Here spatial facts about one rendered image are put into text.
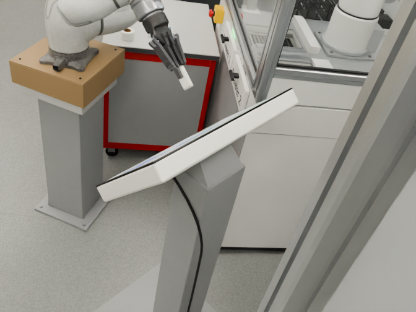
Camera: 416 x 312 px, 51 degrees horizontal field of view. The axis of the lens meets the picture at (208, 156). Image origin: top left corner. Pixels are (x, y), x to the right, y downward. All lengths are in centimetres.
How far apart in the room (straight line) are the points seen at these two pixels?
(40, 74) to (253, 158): 90
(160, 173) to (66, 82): 92
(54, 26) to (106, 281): 113
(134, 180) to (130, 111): 145
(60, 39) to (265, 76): 77
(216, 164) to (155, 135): 141
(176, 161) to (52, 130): 116
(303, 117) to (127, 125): 113
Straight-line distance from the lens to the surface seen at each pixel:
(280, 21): 149
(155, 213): 241
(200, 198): 117
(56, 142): 207
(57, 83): 180
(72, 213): 237
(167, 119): 248
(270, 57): 155
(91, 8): 138
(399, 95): 26
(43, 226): 236
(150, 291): 209
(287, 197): 204
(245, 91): 172
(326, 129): 180
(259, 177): 191
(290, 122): 173
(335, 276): 38
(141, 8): 136
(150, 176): 95
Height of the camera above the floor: 183
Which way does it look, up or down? 41 degrees down
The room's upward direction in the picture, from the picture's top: 13 degrees clockwise
